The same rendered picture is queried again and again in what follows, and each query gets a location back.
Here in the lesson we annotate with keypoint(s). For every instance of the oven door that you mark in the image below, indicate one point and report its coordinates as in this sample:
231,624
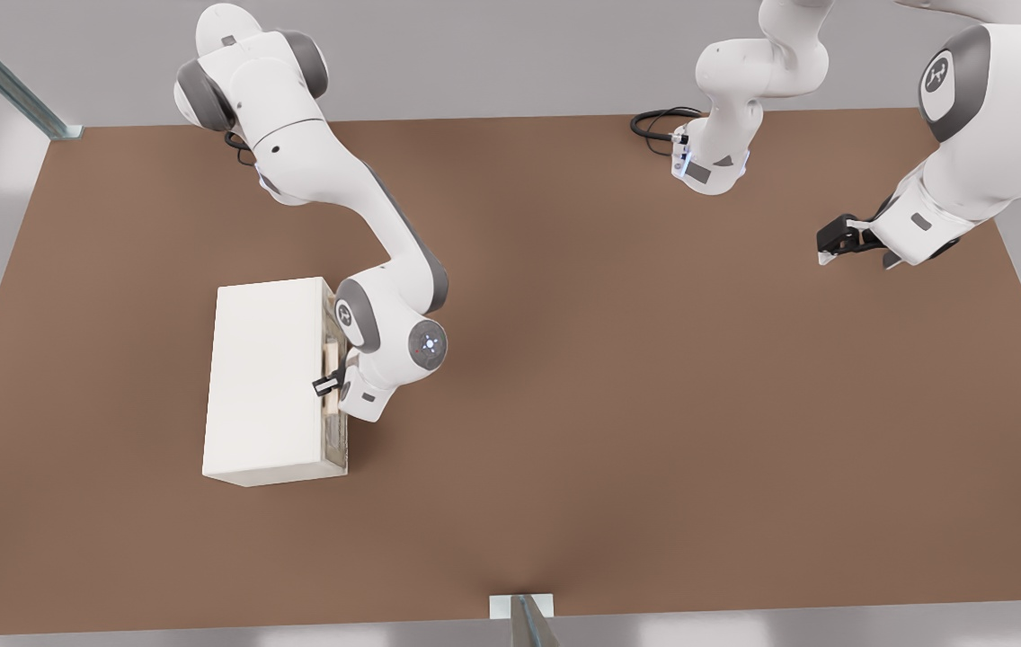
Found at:
336,449

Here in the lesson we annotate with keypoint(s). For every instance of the white oven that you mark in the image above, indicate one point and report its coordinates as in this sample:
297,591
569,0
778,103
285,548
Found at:
263,377

